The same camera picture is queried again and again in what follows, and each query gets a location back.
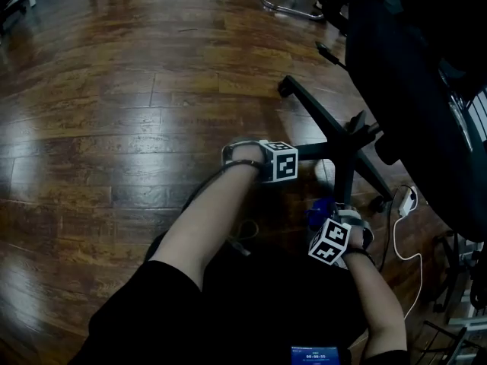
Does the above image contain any black office chair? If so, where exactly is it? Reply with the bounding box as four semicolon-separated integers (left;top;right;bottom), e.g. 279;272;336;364
277;0;487;243

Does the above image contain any person's right forearm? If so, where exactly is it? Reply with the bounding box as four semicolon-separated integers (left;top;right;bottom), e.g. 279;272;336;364
344;226;408;359

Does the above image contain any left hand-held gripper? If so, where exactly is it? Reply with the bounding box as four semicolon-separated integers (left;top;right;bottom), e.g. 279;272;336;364
221;138;300;184

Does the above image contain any black metal railing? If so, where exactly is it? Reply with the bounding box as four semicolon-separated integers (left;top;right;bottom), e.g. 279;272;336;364
467;85;487;144

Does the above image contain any silver-edged flat device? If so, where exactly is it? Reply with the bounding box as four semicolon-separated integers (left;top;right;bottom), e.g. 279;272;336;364
439;59;476;152

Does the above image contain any black left wrist strap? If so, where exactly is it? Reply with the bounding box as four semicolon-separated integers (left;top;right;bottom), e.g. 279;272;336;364
226;159;263;169

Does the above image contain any phone with blue screen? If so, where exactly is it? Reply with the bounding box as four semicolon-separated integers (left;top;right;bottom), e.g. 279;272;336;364
291;344;351;365

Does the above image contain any black wire frame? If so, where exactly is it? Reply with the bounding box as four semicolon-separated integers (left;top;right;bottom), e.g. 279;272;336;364
420;319;469;365

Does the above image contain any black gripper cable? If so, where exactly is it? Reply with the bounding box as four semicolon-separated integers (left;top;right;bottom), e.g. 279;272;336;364
182;163;234;212

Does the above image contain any blue cloth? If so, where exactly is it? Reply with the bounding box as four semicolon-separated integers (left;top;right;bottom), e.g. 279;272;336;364
304;198;338;230

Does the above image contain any white power adaptor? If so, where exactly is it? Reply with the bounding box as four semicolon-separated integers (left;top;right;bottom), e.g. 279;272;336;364
397;186;419;218

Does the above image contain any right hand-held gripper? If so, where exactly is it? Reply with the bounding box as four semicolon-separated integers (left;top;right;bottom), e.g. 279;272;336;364
307;202;374;266

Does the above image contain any grey metal rack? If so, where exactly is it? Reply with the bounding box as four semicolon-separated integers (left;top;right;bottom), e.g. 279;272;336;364
447;237;487;365

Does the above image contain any person's left forearm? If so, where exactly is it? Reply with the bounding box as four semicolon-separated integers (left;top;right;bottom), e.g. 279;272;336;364
148;148;267;292

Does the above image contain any thin black cable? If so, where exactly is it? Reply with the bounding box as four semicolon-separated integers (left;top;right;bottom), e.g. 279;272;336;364
378;184;415;269

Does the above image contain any white cable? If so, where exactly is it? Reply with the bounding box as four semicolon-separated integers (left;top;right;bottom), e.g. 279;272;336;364
393;214;425;319

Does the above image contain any black metal stand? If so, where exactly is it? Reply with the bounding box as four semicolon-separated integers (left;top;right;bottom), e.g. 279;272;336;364
433;233;462;313

